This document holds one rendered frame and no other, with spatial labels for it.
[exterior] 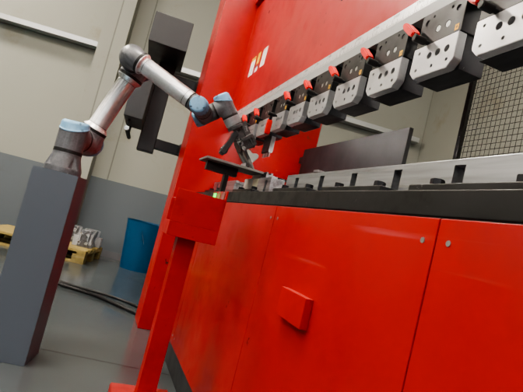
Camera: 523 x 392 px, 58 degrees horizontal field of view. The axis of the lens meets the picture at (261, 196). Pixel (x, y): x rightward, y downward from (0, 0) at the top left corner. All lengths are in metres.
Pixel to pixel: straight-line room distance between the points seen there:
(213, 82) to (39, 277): 1.62
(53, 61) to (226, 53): 3.52
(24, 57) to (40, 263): 4.57
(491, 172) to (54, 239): 1.63
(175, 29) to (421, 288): 2.72
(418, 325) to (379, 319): 0.10
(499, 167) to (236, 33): 2.48
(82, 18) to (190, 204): 5.10
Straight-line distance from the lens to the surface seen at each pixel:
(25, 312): 2.12
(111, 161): 5.96
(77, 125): 2.11
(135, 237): 5.25
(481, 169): 0.94
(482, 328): 0.69
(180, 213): 1.49
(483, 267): 0.70
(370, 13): 1.57
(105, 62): 6.01
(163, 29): 3.26
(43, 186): 2.07
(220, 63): 3.10
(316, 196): 1.19
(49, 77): 6.29
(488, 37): 1.04
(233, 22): 3.20
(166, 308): 1.60
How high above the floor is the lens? 0.74
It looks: 4 degrees up
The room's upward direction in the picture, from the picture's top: 14 degrees clockwise
